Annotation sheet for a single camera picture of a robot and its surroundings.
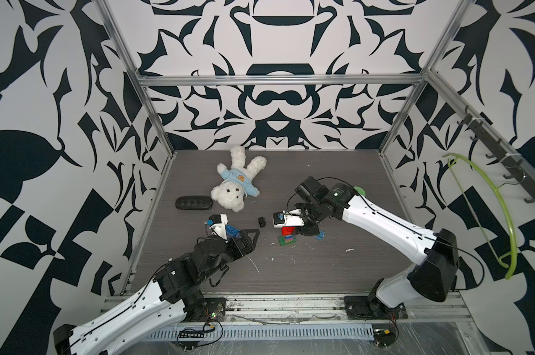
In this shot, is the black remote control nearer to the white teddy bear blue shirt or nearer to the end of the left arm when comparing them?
the white teddy bear blue shirt

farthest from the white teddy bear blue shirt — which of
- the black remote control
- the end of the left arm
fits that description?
the end of the left arm

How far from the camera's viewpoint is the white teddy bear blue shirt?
3.13ft
